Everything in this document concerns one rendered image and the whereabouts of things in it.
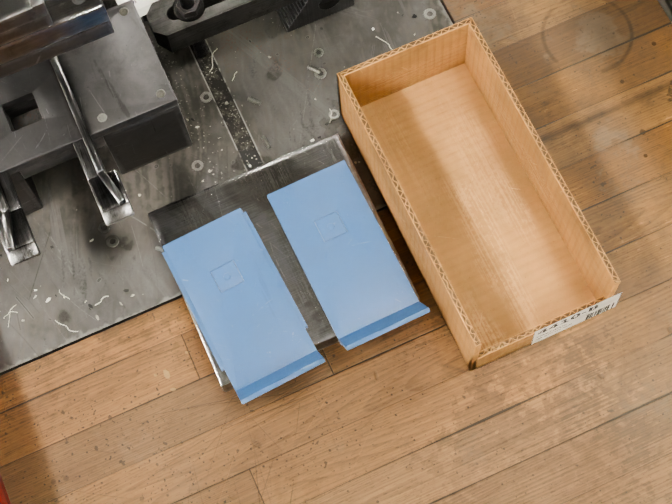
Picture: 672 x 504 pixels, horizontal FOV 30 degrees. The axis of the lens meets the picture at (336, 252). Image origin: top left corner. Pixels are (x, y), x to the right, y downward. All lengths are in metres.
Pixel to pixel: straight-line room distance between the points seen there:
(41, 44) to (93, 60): 0.16
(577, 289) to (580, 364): 0.06
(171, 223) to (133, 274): 0.05
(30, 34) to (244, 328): 0.28
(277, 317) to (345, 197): 0.11
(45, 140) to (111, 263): 0.12
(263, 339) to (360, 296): 0.08
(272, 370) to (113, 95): 0.25
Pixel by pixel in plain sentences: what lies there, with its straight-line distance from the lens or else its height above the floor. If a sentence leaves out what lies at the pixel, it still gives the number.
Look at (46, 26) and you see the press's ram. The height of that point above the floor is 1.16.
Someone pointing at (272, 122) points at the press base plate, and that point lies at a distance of 1.07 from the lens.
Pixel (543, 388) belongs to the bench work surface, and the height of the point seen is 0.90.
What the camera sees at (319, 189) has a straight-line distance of 1.02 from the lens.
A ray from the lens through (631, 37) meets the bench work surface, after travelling 1.12.
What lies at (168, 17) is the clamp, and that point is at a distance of 1.06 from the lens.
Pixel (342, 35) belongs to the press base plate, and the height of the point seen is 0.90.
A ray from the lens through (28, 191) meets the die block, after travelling 1.04.
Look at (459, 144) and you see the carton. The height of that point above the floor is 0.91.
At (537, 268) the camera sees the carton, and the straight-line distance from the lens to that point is 1.02.
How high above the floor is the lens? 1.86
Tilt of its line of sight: 69 degrees down
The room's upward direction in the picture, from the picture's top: 7 degrees counter-clockwise
